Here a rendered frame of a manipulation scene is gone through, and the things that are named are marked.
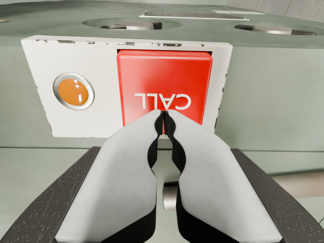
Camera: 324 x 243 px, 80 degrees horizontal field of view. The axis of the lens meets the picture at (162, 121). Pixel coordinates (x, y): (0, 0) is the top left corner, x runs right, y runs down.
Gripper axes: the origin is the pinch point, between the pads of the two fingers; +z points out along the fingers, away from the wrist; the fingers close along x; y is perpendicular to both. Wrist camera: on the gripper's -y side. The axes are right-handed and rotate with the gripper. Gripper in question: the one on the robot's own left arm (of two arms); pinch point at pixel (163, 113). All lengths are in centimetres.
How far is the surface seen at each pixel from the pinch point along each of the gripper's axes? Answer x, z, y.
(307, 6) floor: 92, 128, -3
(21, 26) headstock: -11.7, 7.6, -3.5
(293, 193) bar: 12.0, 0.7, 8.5
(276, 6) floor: 72, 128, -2
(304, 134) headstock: 12.1, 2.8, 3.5
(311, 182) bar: 13.6, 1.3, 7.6
